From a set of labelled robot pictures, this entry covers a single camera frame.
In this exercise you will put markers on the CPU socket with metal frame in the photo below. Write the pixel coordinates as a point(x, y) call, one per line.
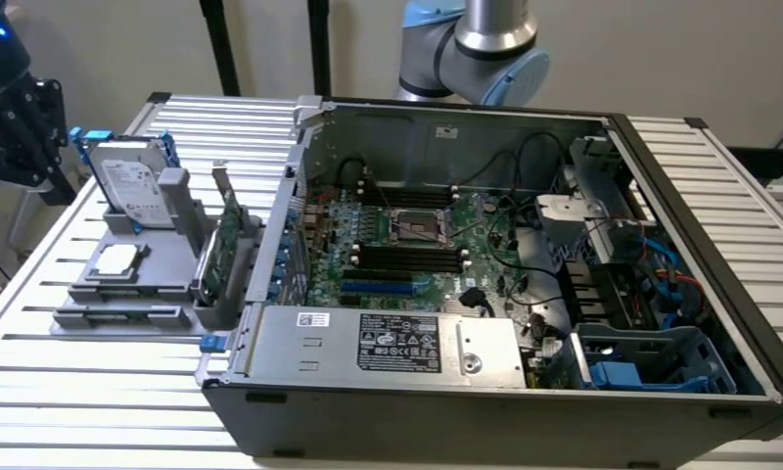
point(412, 226)

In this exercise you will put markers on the silver power supply unit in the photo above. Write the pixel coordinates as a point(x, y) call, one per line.
point(340, 350)

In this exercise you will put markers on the blue plastic drive cage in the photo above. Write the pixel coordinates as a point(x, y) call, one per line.
point(660, 352)

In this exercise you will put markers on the silver metal disk bay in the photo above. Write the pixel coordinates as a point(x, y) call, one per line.
point(571, 215)

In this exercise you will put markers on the green motherboard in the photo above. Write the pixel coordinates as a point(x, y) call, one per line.
point(483, 274)

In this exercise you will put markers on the silver CPU chip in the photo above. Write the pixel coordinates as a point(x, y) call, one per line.
point(120, 259)

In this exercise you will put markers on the white barcode sticker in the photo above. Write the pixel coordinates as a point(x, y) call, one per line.
point(445, 131)

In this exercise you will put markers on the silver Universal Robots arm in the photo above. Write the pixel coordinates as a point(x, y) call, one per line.
point(489, 29)

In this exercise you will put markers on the black RAM slot bank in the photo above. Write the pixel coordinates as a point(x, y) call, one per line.
point(408, 257)
point(411, 196)

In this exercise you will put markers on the blue expansion slot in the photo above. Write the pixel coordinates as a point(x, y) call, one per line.
point(375, 289)

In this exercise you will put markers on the black expansion slot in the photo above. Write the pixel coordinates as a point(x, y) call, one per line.
point(373, 300)

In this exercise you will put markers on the gray parts rack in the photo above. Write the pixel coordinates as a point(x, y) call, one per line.
point(185, 215)

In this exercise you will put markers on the blue case latch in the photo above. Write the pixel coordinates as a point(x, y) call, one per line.
point(213, 342)

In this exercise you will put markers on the hard disk in blue carrier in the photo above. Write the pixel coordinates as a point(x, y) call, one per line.
point(133, 181)

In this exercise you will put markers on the black open PC case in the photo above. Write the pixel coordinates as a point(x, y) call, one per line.
point(471, 421)

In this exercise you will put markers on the green graphics card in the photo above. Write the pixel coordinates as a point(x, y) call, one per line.
point(225, 245)

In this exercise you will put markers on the black stand pole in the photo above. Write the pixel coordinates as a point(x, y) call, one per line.
point(320, 44)
point(220, 44)

